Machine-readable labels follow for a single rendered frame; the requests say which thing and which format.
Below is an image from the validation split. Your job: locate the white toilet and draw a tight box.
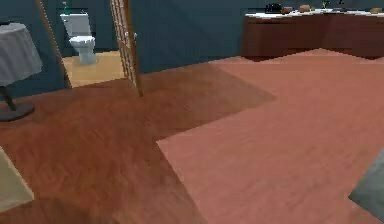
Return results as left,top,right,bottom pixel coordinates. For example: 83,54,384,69
59,12,98,66

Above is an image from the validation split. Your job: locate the black toaster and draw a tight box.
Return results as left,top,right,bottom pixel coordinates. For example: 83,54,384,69
265,2,283,15

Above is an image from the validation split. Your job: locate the brown wooden kitchen counter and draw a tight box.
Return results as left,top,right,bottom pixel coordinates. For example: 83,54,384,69
240,8,384,62

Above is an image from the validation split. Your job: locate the round table with grey cloth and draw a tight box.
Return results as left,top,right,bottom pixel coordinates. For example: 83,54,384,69
0,21,44,123

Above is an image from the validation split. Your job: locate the pale beige furniture corner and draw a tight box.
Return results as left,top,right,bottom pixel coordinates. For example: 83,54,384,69
0,146,35,212

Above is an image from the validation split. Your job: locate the grey green cloth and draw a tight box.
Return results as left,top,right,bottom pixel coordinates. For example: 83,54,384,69
348,148,384,224

